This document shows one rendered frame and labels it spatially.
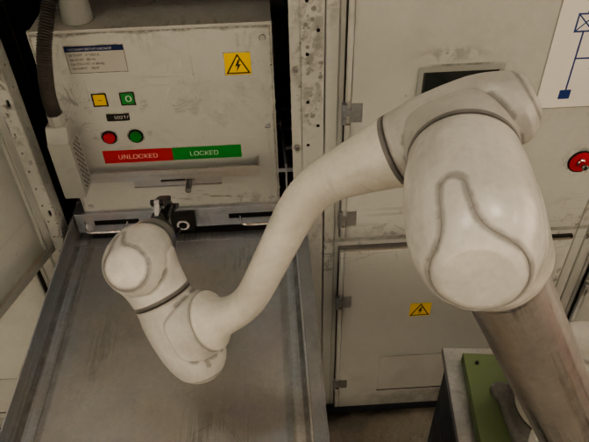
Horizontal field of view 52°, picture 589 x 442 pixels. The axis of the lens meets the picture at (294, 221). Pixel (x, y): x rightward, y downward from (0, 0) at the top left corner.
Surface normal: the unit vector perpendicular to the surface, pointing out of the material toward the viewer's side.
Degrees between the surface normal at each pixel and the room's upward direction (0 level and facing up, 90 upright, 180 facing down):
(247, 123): 90
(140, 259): 44
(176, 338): 66
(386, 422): 0
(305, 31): 90
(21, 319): 90
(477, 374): 2
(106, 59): 90
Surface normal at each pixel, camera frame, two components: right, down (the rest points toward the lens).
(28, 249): 0.97, 0.15
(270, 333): -0.02, -0.75
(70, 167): 0.06, 0.66
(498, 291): -0.24, 0.53
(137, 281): 0.11, 0.25
